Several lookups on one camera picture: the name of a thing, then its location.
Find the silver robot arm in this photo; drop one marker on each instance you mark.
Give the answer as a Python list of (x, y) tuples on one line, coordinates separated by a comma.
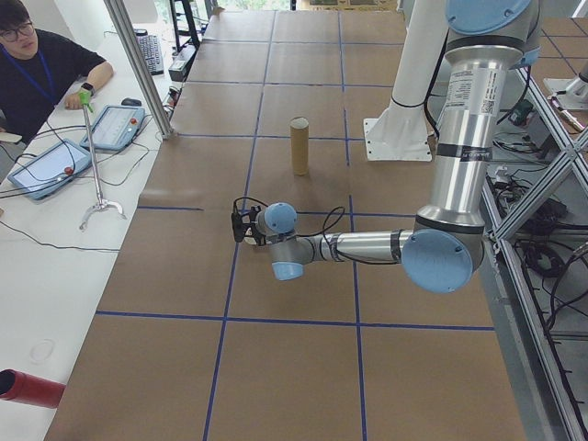
[(464, 138), (578, 80)]

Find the person left forearm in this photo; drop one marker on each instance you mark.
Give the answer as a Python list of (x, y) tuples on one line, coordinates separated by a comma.
[(98, 78)]

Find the person left hand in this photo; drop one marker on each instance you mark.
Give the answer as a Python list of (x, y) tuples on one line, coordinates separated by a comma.
[(75, 101)]

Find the brown cardboard tube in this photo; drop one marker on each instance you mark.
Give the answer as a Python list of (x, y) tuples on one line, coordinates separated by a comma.
[(300, 147)]

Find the blue grey teach pendant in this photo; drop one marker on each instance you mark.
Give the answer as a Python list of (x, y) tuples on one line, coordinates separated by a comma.
[(112, 128), (46, 170)]

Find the black computer mouse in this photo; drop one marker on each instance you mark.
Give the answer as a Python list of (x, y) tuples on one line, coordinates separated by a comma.
[(131, 101)]

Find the black keyboard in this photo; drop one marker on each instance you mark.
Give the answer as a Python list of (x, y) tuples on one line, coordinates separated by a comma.
[(150, 54)]

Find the white desk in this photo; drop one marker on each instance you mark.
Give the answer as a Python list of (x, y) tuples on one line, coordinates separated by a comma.
[(55, 298)]

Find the black smartwatch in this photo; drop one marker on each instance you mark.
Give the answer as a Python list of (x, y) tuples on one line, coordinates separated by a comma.
[(87, 87)]

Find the black metal stand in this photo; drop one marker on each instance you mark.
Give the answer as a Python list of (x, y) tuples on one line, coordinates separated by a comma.
[(186, 20)]

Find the printed cardboard box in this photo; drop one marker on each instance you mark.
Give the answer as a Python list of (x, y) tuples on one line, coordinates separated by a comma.
[(353, 3)]

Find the person in black shirt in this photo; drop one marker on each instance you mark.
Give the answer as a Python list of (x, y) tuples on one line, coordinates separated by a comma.
[(27, 87)]

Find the red cylindrical tube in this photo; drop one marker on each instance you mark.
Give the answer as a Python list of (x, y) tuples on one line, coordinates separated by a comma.
[(32, 389)]

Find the green electronic module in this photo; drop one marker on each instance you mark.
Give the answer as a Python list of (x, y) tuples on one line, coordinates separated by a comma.
[(523, 113)]

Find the black power brick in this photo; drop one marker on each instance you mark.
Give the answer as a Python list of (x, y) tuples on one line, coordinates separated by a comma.
[(555, 209)]

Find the black glasses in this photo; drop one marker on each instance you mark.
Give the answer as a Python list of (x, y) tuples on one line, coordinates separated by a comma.
[(14, 32)]

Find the aluminium frame post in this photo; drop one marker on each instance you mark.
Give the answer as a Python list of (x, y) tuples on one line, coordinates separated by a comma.
[(142, 73)]

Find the aluminium V-shaped frame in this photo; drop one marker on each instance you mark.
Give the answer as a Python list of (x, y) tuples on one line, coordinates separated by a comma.
[(528, 202)]

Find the white square base plate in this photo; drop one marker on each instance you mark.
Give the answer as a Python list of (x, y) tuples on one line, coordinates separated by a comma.
[(558, 94)]

